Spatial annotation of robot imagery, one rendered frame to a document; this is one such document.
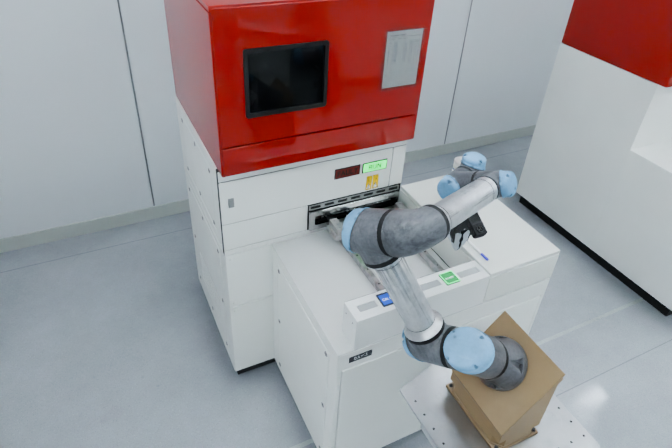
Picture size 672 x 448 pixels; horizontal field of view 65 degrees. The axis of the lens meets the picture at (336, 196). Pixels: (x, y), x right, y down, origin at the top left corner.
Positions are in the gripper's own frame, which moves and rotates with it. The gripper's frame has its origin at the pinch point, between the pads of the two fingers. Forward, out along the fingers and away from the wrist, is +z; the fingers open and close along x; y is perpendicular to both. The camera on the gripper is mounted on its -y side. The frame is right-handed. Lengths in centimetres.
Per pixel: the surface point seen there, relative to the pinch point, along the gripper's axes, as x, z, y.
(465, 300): -5.7, 23.5, -4.0
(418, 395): 29.5, 28.7, -27.5
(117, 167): 94, 66, 207
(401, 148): -13, -5, 59
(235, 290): 63, 49, 59
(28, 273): 155, 111, 180
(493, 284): -17.9, 20.2, -3.9
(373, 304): 31.1, 15.1, 0.9
